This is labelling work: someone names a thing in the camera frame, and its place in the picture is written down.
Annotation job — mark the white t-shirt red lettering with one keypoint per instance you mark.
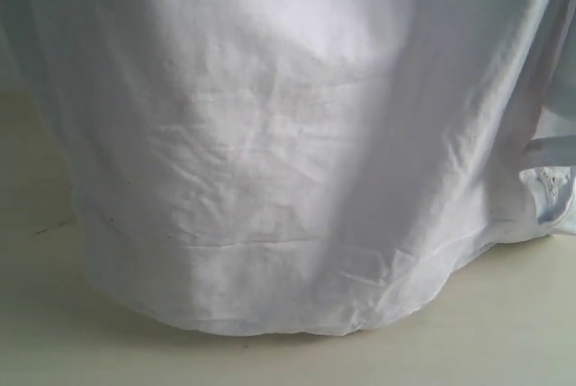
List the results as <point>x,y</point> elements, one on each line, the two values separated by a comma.
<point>249,167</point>

